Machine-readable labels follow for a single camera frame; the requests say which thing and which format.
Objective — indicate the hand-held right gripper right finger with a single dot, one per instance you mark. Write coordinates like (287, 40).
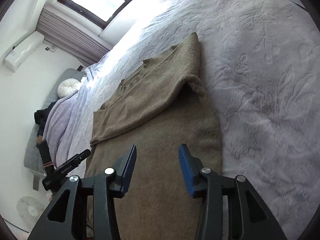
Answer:
(186, 170)

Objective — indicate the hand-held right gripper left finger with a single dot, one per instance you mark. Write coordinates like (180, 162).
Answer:
(128, 170)

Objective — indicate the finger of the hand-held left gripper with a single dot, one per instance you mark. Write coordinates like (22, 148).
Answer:
(80, 157)

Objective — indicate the brown towel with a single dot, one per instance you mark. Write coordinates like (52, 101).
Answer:
(155, 130)

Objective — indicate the dark clothes pile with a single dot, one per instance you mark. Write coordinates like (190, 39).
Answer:
(41, 116)

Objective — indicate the grey quilted sofa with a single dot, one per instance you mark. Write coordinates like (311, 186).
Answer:
(31, 152)

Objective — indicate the white fan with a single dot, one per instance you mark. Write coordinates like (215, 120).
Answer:
(30, 208)

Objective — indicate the round white cushion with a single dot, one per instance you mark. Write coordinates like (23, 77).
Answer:
(68, 88)

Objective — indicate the lavender embossed blanket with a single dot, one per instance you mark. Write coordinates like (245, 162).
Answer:
(250, 80)

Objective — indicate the pleated grey curtain valance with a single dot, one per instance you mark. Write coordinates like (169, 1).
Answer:
(72, 35)

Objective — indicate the wall socket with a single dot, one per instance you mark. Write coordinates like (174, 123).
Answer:
(47, 48)

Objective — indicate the white wall air conditioner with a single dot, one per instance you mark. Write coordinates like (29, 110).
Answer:
(23, 51)

